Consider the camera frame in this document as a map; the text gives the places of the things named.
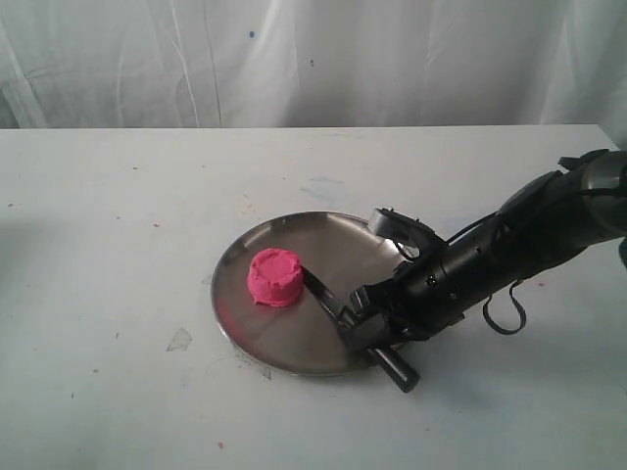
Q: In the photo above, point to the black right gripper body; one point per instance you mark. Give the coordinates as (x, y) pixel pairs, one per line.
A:
(425, 295)

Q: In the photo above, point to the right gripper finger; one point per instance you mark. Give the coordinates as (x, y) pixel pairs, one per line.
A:
(367, 334)
(370, 298)

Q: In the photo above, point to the black knife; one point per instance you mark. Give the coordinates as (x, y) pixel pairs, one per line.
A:
(344, 319)

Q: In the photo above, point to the pink play dough lump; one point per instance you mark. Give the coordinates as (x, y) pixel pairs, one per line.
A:
(275, 277)

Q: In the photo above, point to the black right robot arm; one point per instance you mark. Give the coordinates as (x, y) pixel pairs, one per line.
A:
(546, 223)

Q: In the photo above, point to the round stainless steel plate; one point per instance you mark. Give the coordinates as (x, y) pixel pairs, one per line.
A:
(300, 339)

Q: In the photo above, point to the white backdrop curtain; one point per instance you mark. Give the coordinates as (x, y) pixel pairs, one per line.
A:
(312, 63)

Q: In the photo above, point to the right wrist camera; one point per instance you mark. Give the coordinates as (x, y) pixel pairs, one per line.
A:
(407, 231)

